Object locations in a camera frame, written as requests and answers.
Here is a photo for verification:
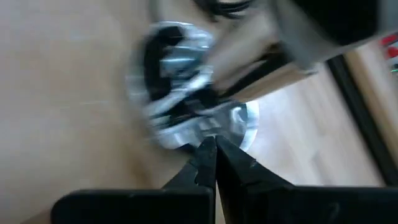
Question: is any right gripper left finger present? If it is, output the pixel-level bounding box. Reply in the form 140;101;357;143
51;136;218;224

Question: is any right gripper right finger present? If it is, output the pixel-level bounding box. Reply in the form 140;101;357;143
215;135;398;224

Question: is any chrome lamp socket base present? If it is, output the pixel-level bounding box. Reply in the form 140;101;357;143
126;21;261;152

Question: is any black aluminium table frame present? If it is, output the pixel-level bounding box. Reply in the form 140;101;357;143
325;54;398;187

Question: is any black lamp power cord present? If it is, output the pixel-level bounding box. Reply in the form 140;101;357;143
194;0;254;21

